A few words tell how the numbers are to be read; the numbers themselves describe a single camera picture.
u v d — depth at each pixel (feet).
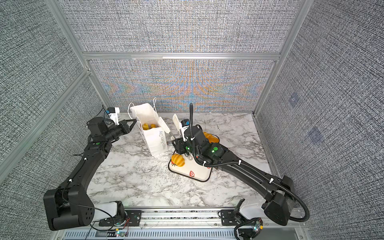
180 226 2.38
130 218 2.41
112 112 2.30
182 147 2.05
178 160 2.94
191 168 2.94
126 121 2.35
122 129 2.30
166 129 2.26
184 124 2.05
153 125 3.39
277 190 1.32
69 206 1.32
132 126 2.50
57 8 2.31
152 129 2.50
